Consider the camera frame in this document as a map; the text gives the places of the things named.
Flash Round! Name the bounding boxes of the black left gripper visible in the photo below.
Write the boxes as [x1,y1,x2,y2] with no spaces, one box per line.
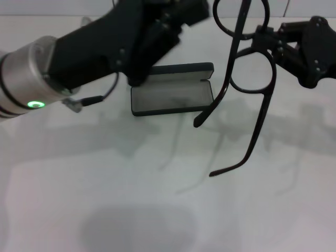
[48,0,184,91]

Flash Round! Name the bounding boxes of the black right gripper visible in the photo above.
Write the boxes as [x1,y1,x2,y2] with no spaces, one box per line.
[253,16,336,89]

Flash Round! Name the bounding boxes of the black round-lens glasses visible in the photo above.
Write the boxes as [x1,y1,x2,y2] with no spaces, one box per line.
[193,0,278,177]

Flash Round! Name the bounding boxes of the black glasses case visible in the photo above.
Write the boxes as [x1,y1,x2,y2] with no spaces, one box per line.
[128,62,215,117]

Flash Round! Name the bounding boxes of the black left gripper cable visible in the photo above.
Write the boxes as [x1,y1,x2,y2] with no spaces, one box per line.
[62,70,120,113]

